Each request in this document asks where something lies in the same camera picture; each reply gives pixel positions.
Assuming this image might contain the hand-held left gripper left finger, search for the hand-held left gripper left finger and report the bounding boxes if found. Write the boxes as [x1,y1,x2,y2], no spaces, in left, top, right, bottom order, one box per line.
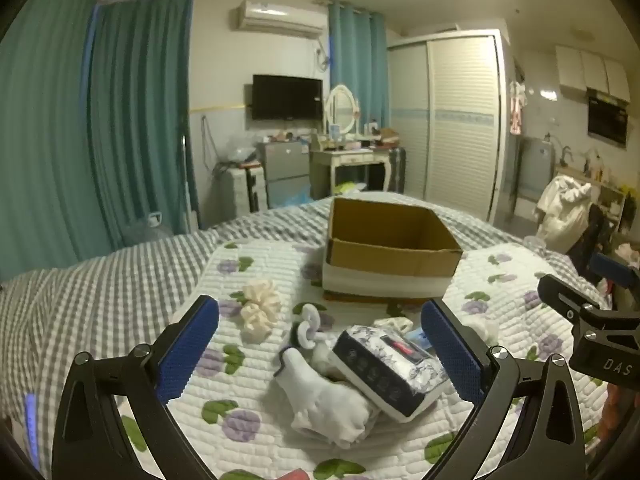
[52,295,221,480]

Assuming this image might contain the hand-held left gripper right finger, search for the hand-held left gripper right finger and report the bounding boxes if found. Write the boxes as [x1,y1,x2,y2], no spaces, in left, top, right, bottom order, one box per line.
[420,297,588,480]

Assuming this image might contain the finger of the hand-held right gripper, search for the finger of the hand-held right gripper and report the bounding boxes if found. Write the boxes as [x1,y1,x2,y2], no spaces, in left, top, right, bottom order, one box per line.
[591,252,640,287]
[537,274,608,333]

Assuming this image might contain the floral tissue pack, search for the floral tissue pack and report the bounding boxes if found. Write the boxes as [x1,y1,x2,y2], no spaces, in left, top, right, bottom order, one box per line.
[330,325,449,424]

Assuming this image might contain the cream scrunchie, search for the cream scrunchie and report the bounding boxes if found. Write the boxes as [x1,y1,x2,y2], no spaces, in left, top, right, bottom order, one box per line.
[240,302,279,344]
[243,280,282,312]

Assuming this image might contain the brown cardboard box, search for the brown cardboard box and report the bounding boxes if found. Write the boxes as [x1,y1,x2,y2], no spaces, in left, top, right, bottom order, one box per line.
[321,196,464,304]

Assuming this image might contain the white socks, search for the white socks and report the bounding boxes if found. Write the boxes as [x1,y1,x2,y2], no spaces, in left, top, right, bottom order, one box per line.
[273,347,382,449]

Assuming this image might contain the small blue packet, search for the small blue packet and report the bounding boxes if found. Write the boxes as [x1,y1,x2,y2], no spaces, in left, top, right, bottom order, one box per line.
[402,327,432,352]

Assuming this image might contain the black garment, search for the black garment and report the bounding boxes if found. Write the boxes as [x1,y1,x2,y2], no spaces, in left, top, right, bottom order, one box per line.
[569,204,610,281]

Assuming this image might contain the small white patterned cloth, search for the small white patterned cloth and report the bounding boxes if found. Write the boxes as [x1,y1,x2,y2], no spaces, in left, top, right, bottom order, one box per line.
[372,316,414,334]

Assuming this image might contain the white garment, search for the white garment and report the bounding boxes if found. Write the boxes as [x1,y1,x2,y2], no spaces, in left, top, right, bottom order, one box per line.
[535,175,594,256]

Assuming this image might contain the floral quilted blanket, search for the floral quilted blanket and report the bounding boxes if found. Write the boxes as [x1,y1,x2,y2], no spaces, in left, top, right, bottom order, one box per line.
[114,239,622,480]

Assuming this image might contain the white round plastic clip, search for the white round plastic clip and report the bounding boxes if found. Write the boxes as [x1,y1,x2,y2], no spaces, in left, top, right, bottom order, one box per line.
[292,303,327,351]

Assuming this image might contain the grey metal cabinet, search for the grey metal cabinet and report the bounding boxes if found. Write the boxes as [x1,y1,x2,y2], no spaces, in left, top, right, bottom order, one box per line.
[519,136,557,202]

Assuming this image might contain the black range hood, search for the black range hood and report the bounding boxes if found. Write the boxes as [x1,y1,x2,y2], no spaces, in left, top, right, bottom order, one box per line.
[586,87,631,149]

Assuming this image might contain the white drawer cabinet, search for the white drawer cabinet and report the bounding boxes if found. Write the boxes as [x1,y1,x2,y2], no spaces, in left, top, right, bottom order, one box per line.
[219,165,266,217]

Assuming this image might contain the pink hanging clothes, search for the pink hanging clothes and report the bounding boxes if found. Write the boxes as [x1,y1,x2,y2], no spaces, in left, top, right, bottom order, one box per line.
[508,80,527,136]

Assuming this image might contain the white louvered wardrobe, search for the white louvered wardrobe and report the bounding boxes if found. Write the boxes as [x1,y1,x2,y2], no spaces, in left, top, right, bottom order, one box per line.
[387,30,507,224]

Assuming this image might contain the clear plastic bag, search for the clear plastic bag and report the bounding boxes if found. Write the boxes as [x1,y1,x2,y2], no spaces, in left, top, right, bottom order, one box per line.
[222,132,262,167]

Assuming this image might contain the silver small fridge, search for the silver small fridge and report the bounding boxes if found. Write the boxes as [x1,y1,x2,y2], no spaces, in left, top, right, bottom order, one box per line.
[257,140,312,209]

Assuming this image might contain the white dressing table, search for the white dressing table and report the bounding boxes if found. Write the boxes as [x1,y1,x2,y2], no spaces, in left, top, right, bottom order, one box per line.
[309,146,394,199]

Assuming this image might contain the teal curtain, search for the teal curtain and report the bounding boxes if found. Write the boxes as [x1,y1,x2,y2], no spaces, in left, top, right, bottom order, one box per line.
[0,0,98,281]
[86,0,197,248]

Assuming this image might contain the white oval mirror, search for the white oval mirror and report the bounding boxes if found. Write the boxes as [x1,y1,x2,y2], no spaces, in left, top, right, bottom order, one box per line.
[324,84,361,137]

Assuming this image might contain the black television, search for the black television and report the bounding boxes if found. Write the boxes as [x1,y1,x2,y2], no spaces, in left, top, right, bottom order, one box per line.
[251,74,324,122]

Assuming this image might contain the blue curtain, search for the blue curtain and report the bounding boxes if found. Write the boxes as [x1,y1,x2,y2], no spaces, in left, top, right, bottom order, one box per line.
[327,0,391,132]

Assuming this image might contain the white air conditioner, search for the white air conditioner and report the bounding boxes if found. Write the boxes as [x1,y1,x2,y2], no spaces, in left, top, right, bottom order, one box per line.
[231,0,329,39]

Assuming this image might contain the white kitchen wall cabinets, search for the white kitchen wall cabinets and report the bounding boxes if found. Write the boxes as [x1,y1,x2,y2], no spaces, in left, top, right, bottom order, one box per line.
[555,45,632,105]

